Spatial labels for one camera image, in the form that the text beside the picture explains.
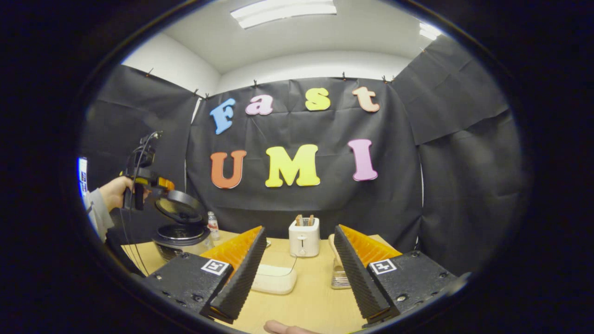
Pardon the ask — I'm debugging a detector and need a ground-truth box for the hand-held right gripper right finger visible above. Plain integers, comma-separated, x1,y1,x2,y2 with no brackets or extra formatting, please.
333,225,458,325

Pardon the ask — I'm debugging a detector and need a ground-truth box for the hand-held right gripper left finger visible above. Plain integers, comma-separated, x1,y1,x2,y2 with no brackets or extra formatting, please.
142,226,267,324

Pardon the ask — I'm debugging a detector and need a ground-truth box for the metal wire chopstick holder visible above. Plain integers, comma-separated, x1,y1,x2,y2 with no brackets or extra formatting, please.
331,257,353,289

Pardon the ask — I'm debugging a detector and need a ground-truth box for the clear container of rice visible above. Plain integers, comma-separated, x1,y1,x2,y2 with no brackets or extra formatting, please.
252,263,297,295

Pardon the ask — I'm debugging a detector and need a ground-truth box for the wooden spoon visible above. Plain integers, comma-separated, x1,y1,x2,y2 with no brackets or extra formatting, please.
328,233,346,274

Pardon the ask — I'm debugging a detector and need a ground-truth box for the grey rice cooker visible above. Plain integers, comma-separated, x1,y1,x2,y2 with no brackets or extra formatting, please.
152,189,212,263

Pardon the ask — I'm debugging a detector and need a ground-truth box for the white toaster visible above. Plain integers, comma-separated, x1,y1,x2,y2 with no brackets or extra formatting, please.
289,216,321,258

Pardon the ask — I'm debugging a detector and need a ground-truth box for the black backdrop cloth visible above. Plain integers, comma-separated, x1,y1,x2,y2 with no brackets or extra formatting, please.
80,35,527,276

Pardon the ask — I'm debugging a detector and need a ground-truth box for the long ceiling light panel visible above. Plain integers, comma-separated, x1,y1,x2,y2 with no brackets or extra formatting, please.
231,0,338,29

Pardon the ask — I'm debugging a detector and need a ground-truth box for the small ceiling light panel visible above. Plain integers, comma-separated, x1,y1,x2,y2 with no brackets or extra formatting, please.
419,22,441,41

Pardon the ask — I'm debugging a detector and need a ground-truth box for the thin toaster power cord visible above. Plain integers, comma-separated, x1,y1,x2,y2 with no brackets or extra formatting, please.
265,254,298,278

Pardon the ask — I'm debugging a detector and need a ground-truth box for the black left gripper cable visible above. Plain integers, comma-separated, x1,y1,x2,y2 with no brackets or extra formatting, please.
120,135,158,276

